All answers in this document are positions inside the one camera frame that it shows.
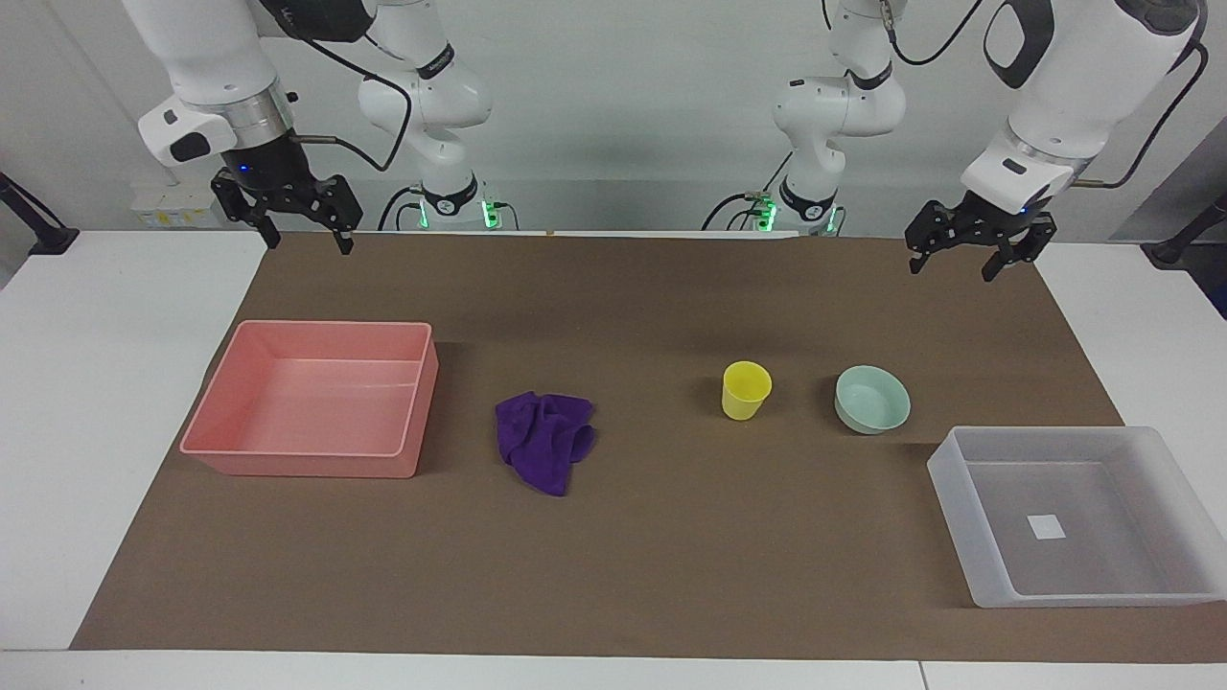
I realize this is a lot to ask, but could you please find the pink plastic box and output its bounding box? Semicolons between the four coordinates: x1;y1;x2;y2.
179;320;440;479

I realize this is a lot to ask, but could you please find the purple cloth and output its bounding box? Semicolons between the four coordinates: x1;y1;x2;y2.
495;391;598;497

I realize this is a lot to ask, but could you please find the translucent white plastic box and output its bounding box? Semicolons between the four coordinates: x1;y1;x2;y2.
926;425;1227;610

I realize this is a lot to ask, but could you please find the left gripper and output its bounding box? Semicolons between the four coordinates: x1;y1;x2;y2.
905;189;1057;283

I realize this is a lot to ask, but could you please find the light green bowl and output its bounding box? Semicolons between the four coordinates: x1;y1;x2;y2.
834;365;912;436

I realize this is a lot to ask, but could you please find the black stand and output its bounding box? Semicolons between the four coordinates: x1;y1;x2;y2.
1141;192;1227;269
0;171;81;257

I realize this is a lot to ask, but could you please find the yellow plastic cup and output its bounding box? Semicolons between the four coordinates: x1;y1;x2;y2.
721;360;774;422

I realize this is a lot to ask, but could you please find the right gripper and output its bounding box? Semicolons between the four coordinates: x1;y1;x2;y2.
211;128;364;256

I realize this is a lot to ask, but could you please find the black cable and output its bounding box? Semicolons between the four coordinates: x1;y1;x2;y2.
259;0;414;173
1072;38;1208;190

